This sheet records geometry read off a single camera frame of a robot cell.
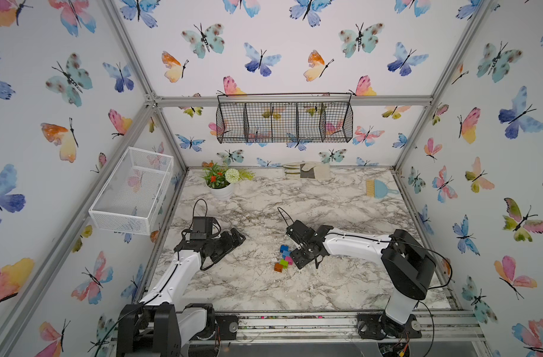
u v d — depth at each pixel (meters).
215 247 0.71
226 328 0.73
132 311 0.40
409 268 0.46
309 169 1.20
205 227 0.67
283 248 0.89
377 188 1.11
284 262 0.86
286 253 0.88
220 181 0.98
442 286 0.48
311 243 0.65
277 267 0.85
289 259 0.81
